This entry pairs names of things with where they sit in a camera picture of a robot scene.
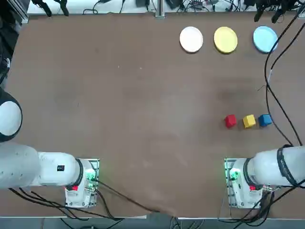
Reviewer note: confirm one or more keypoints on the black power supply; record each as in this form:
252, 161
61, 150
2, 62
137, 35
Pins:
142, 3

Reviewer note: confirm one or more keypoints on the red cube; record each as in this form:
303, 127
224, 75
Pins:
230, 121

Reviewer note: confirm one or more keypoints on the dark ribbed power supply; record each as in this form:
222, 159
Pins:
174, 3

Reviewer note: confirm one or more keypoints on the white plate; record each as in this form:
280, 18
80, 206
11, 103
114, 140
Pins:
191, 39

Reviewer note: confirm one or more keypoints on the yellow cube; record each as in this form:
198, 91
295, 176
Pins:
249, 121

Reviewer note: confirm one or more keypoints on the aluminium frame rail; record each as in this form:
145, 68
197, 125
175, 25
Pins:
22, 12

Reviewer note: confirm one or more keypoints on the aluminium camera post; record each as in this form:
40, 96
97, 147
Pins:
160, 9

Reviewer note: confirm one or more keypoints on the yellow plate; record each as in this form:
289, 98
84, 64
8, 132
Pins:
225, 39

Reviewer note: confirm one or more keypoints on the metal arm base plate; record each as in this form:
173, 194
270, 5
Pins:
97, 163
228, 188

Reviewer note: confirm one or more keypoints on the blue plate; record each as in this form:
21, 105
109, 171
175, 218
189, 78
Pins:
265, 39

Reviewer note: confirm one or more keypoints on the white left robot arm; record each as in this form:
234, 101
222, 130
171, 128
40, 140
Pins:
52, 170

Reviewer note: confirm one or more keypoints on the aluminium corner bracket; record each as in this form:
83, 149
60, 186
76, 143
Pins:
302, 14

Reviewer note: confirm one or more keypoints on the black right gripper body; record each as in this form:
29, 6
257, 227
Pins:
281, 4

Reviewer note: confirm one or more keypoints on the blue cube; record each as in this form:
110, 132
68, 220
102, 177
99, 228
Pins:
265, 120

